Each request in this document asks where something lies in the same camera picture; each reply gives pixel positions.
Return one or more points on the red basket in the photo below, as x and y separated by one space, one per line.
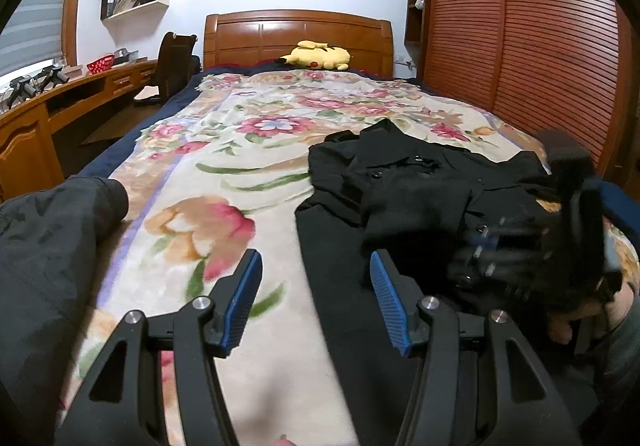
101 63

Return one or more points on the dark brown chair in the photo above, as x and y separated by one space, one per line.
172 61

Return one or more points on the grey box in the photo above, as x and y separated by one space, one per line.
126 55

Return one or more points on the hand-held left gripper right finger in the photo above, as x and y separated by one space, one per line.
387 291

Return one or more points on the wooden louvered wardrobe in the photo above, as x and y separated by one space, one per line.
500 26

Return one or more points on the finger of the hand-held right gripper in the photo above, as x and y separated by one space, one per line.
495 268
505 235

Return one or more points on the dark grey jacket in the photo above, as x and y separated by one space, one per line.
45 251

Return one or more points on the black coat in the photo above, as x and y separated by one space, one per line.
410 196

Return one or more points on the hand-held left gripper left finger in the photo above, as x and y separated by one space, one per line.
245 286

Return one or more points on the floral blanket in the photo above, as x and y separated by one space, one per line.
240 146

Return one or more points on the wooden desk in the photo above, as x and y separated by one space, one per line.
25 136

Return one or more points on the person's right forearm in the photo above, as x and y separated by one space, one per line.
622 366

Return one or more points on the black clamp device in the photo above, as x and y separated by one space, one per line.
52 75
20 88

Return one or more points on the person's right hand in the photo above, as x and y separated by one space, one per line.
562 323

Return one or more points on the grey window blind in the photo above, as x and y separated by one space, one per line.
35 26

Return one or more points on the yellow plush toy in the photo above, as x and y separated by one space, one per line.
320 55

